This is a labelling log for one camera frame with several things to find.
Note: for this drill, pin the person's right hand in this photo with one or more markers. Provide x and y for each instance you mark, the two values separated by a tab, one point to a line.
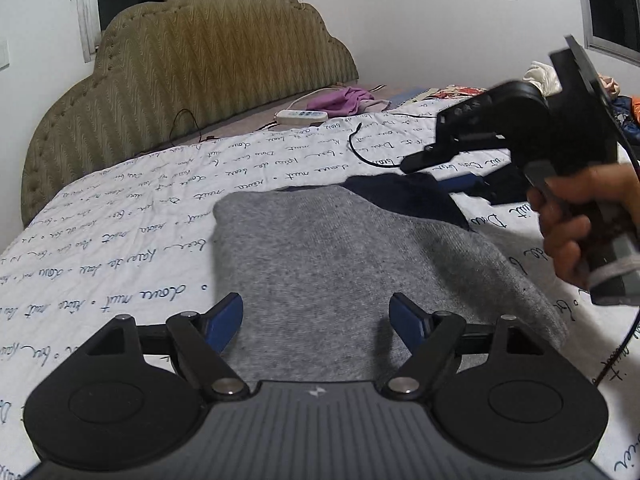
565	245

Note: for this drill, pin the purple cloth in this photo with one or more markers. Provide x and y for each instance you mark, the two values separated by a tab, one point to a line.
342	99

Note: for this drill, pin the brown bed sheet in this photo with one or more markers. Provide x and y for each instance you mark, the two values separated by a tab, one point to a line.
250	127

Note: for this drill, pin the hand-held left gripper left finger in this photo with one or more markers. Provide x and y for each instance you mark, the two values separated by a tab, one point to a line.
225	321

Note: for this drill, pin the grey knit garment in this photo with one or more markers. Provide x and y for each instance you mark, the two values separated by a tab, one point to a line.
340	270

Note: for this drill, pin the white wall socket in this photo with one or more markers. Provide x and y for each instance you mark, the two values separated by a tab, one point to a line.
4	55

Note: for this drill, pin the pile of colourful clothes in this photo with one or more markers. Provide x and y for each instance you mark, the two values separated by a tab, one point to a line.
625	110

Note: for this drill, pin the white script-printed quilt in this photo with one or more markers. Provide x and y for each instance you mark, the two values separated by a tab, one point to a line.
125	240

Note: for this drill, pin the white power strip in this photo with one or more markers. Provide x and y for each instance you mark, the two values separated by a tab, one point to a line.
300	117

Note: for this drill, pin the olive upholstered headboard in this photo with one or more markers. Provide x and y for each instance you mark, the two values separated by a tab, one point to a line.
200	60

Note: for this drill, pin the red floral cloth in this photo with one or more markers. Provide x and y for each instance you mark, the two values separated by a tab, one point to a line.
460	92

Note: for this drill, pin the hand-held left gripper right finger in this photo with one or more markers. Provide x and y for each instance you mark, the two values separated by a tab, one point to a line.
405	317

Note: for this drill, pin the side wall window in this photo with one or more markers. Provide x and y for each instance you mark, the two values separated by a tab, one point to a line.
610	5

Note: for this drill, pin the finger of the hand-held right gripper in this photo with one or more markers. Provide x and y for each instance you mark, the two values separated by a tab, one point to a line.
462	182
450	152

